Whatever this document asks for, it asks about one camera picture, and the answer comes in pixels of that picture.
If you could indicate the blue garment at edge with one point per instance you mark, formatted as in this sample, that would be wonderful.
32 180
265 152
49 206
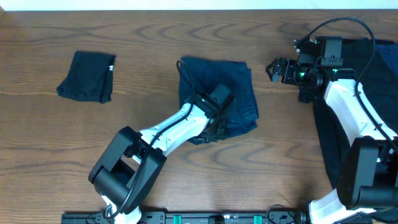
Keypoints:
389 54

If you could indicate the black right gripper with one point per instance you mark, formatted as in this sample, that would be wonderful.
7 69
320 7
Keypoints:
290 65

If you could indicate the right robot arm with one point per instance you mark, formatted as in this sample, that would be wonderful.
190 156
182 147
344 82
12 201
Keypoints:
367 181

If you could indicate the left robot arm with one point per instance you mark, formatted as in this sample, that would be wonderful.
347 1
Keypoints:
130 165

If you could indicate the folded black cloth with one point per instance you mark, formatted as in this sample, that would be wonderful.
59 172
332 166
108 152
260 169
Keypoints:
90 77

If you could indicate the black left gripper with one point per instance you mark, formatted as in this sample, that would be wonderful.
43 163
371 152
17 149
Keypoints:
222 137

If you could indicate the black garment pile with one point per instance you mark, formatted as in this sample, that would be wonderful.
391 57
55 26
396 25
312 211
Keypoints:
380 87

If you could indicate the dark blue shorts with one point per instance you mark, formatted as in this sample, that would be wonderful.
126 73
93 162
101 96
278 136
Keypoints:
242 114

